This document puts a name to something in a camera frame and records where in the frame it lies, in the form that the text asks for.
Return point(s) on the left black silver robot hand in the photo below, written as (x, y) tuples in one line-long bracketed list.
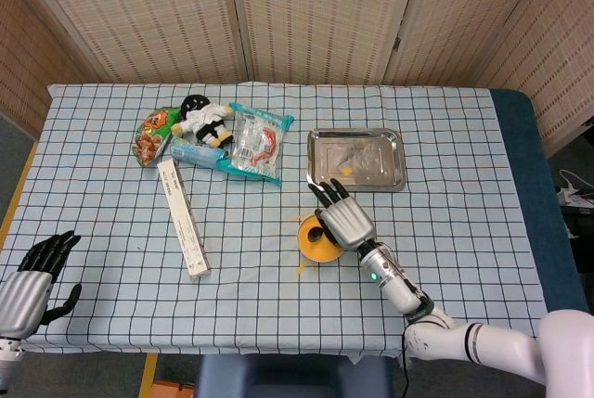
[(23, 298)]

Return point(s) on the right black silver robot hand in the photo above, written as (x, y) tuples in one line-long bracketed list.
[(348, 222)]

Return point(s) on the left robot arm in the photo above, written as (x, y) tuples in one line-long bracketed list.
[(8, 361)]

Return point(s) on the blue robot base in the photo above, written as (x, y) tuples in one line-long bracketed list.
[(292, 377)]

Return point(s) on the off-white bowl of orange powder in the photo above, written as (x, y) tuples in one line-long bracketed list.
[(315, 254)]

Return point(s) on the stainless steel tray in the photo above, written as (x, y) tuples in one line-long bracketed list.
[(371, 159)]

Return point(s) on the blue checkered tablecloth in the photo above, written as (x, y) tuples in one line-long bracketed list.
[(278, 314)]

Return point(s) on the clear teal shrimp snack bag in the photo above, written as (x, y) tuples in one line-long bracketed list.
[(255, 147)]

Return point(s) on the long white carton box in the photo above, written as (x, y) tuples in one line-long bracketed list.
[(185, 222)]

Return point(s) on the light blue tube package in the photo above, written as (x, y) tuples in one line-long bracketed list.
[(195, 153)]

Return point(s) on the orange box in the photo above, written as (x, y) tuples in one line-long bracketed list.
[(171, 389)]

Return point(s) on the black white plush doll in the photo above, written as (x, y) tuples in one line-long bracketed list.
[(204, 122)]

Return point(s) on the metal screen hinge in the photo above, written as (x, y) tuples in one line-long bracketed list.
[(396, 43)]

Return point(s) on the green snack bag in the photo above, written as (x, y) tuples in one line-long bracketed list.
[(148, 140)]

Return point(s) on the beige woven folding screen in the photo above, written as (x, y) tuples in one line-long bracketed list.
[(315, 13)]

